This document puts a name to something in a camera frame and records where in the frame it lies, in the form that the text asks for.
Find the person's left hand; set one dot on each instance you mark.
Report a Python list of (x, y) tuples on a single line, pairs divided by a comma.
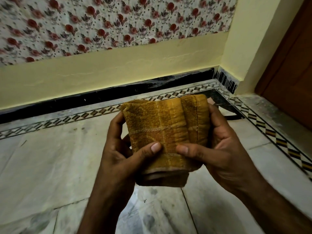
[(117, 163)]

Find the person's right hand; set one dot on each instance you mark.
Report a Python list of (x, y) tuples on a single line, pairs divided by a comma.
[(226, 158)]

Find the person's left thumb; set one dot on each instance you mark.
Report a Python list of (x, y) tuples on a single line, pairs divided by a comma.
[(146, 154)]

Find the person's right thumb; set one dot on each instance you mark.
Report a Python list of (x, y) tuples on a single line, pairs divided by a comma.
[(192, 151)]

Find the mustard yellow towel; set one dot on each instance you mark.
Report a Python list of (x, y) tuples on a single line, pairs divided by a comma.
[(165, 134)]

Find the person's left forearm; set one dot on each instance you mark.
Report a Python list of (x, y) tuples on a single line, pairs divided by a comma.
[(103, 212)]

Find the person's right forearm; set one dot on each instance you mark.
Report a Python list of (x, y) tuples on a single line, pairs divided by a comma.
[(273, 207)]

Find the brown wooden door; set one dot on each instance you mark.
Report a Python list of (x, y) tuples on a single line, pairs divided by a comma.
[(290, 63)]

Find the floral patterned cloth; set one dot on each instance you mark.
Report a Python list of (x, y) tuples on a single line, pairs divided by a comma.
[(109, 24)]

